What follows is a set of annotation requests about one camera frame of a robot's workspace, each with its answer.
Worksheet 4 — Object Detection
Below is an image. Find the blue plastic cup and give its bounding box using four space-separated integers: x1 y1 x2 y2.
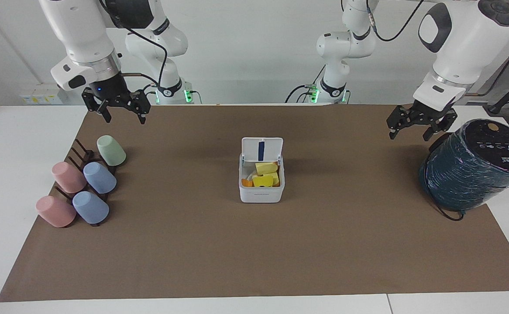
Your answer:
72 191 110 225
83 162 118 195

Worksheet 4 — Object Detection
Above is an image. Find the pink plastic cup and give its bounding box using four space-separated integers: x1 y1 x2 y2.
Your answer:
52 161 87 194
35 195 77 229

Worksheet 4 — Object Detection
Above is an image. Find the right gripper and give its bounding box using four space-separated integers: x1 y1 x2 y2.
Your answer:
82 73 151 125

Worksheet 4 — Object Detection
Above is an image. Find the dark brown cup rack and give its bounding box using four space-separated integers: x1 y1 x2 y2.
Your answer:
53 138 118 228

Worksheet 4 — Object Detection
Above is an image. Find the white bin with flip lid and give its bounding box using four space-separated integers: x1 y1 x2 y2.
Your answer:
238 137 286 204

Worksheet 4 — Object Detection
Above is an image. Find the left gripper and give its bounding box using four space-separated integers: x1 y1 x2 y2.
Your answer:
386 100 459 142

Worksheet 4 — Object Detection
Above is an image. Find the green plastic cup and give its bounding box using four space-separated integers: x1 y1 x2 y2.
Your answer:
96 135 127 167

